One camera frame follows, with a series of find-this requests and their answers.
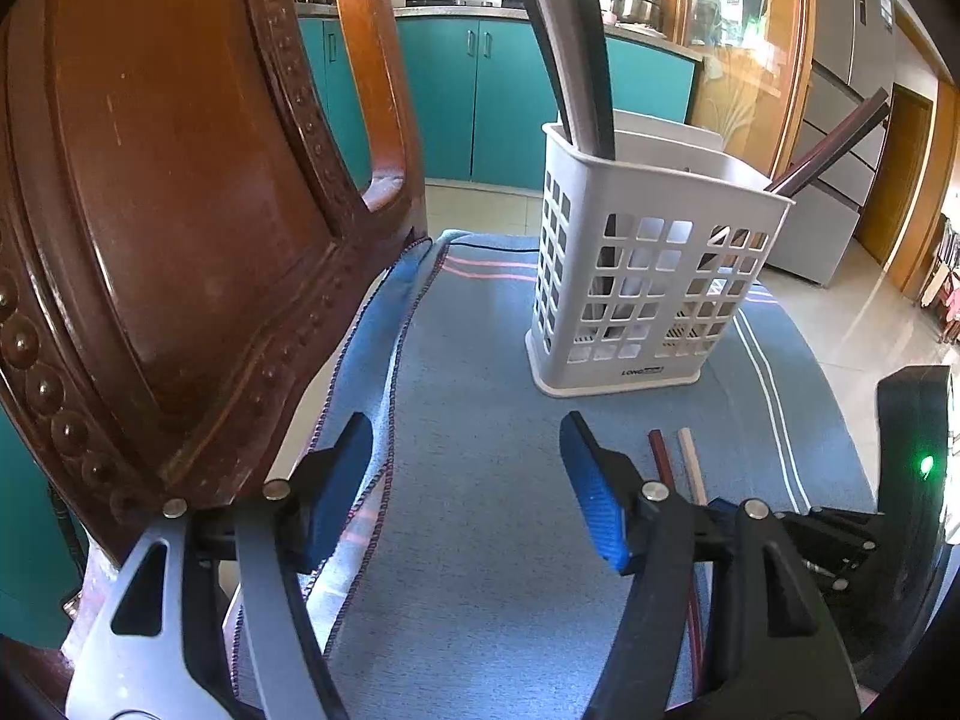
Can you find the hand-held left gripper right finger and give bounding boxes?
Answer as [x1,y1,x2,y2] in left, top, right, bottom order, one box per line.
[559,411,862,720]

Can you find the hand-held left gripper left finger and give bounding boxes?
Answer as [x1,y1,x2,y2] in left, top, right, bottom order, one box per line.
[66,411,374,720]

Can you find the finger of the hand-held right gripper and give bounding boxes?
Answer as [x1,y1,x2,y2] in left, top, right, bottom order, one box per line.
[705,496,890,601]

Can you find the dark red chopstick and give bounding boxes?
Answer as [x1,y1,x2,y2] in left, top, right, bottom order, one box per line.
[766,88,892,197]
[648,429,710,695]

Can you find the white chopstick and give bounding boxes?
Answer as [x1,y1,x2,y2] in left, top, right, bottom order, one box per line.
[677,427,710,506]

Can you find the white plastic utensil basket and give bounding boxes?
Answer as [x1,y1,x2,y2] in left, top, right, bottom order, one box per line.
[525,109,797,399]

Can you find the black chopstick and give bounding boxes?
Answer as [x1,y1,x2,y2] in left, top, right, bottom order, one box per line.
[522,0,575,148]

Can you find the blue striped cloth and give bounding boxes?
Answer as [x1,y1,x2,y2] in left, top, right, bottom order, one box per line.
[225,229,880,720]

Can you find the hanging clothes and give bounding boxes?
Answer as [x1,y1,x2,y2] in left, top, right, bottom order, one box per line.
[918,213,960,347]

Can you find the brown wooden door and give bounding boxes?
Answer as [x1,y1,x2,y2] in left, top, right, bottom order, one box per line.
[853,85,940,269]

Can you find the carved wooden chair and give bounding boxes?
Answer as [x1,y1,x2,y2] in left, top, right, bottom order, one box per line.
[0,0,430,662]

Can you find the dark blue chopstick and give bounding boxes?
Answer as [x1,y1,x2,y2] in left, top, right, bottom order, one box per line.
[574,0,618,163]

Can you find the grey refrigerator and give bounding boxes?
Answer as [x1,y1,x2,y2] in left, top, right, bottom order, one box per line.
[763,0,902,287]

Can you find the grey kitchen countertop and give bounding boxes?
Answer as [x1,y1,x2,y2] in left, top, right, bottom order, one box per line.
[295,3,707,62]

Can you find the wooden framed glass sliding door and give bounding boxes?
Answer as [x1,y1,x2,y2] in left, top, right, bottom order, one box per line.
[663,0,816,182]

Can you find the gas stove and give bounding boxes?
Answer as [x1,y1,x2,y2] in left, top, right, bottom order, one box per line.
[396,0,527,11]

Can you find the stainless steel pot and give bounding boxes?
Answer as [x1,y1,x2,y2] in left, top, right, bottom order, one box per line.
[603,0,665,28]

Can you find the black cable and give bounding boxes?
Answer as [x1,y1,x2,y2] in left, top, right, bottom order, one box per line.
[445,238,543,255]

